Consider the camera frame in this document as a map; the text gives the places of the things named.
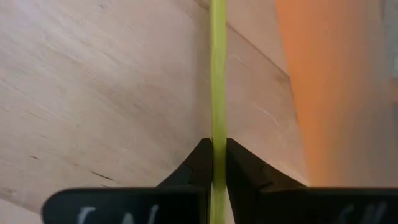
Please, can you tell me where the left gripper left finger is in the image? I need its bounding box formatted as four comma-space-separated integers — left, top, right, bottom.
41, 138, 215, 224

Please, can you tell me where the orange plastic bin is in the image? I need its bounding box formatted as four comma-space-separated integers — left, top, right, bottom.
274, 0, 398, 188

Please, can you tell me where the yellow-green dish brush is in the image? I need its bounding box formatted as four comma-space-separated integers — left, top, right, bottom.
208, 0, 228, 224

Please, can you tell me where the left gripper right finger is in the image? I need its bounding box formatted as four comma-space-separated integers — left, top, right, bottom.
225, 138, 398, 224

